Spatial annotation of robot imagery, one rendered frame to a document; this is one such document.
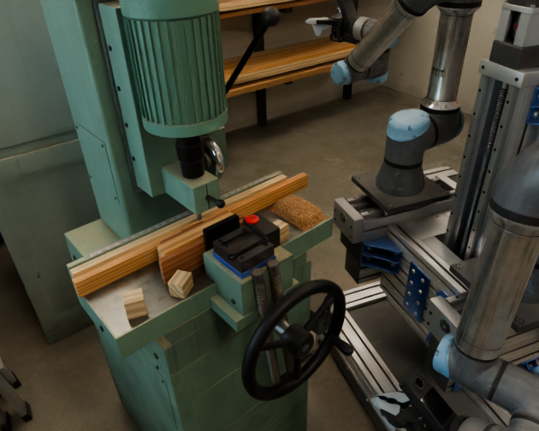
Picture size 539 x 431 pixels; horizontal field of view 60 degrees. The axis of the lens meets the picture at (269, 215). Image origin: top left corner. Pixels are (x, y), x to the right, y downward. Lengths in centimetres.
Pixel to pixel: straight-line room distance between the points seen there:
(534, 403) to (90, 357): 173
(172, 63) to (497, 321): 69
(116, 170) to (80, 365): 117
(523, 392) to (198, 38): 81
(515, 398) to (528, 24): 75
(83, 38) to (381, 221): 96
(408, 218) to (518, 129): 47
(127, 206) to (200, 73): 46
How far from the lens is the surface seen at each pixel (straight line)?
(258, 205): 122
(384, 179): 147
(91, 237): 141
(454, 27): 144
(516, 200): 72
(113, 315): 99
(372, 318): 191
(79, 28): 108
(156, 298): 100
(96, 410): 201
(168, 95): 90
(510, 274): 78
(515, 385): 90
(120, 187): 120
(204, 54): 89
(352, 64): 152
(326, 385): 195
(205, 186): 103
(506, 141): 126
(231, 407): 134
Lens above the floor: 157
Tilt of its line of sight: 34 degrees down
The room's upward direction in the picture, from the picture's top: 2 degrees counter-clockwise
